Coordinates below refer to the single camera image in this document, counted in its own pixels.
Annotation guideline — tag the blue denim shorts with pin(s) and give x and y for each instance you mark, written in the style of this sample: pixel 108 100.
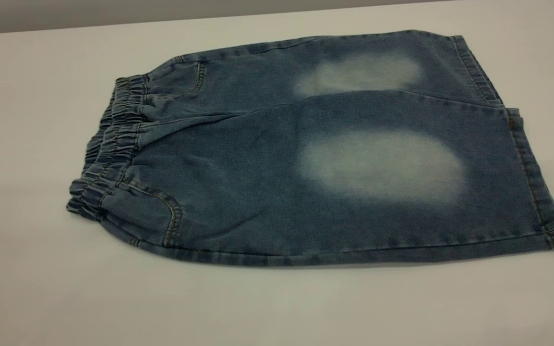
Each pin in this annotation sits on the blue denim shorts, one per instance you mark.
pixel 258 192

